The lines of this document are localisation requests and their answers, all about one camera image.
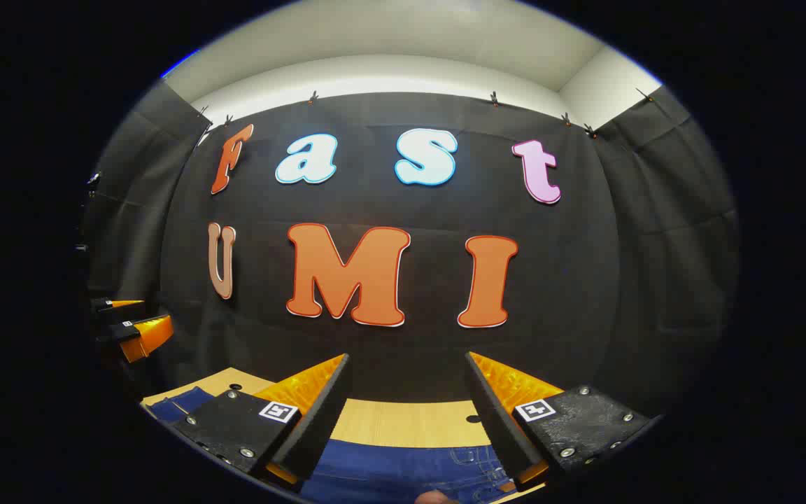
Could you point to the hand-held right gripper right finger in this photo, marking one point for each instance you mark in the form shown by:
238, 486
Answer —
497, 413

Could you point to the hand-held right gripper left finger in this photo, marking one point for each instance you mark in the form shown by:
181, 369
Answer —
319, 413

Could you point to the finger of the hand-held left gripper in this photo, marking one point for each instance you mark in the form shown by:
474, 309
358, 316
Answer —
147, 336
105, 306

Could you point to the blue jeans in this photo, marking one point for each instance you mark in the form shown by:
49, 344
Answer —
389, 469

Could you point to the black backdrop cloth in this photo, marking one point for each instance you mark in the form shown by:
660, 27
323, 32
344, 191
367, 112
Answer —
585, 280

